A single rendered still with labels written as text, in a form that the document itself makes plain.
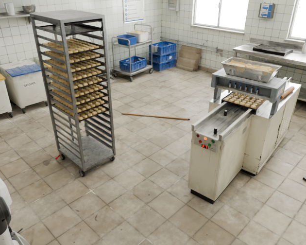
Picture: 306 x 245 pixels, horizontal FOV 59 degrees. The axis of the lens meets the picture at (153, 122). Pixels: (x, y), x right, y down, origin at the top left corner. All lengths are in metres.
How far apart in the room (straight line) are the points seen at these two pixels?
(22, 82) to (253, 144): 3.77
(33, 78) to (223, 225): 3.83
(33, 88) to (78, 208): 2.72
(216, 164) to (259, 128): 0.72
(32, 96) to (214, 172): 3.56
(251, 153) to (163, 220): 1.28
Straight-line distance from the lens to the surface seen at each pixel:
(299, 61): 5.30
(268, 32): 6.22
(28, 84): 5.15
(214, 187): 2.93
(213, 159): 2.73
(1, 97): 5.07
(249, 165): 3.46
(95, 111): 3.23
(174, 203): 3.07
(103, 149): 3.64
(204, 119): 2.79
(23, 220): 3.19
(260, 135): 3.22
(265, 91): 3.11
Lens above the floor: 2.19
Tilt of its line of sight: 29 degrees down
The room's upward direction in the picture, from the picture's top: straight up
